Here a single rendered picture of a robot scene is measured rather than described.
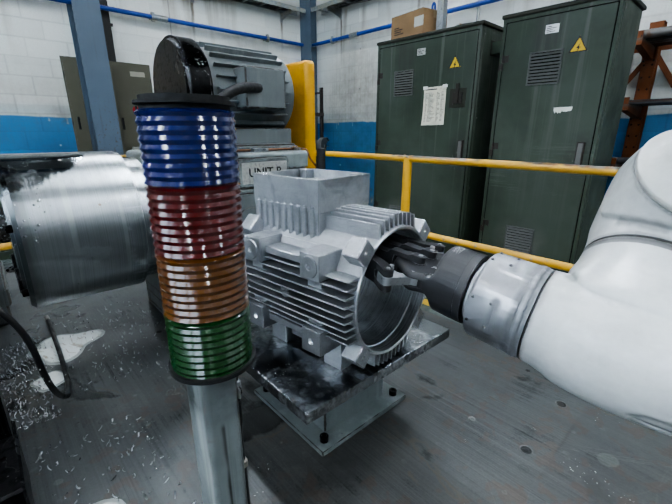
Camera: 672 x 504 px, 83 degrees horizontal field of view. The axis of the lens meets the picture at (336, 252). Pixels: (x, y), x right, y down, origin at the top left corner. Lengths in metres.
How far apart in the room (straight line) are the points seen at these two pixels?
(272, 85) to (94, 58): 4.99
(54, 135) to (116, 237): 5.24
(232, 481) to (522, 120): 2.96
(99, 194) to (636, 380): 0.69
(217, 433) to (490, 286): 0.26
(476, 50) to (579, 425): 2.93
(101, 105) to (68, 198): 5.02
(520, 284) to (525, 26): 2.91
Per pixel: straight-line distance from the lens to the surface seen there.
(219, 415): 0.33
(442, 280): 0.39
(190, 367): 0.29
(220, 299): 0.27
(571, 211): 3.03
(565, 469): 0.61
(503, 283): 0.37
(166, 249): 0.26
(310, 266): 0.40
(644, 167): 0.42
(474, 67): 3.32
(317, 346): 0.44
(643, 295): 0.37
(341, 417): 0.59
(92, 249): 0.70
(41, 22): 6.05
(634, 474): 0.65
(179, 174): 0.25
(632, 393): 0.36
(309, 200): 0.46
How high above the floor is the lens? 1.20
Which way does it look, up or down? 17 degrees down
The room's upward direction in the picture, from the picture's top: straight up
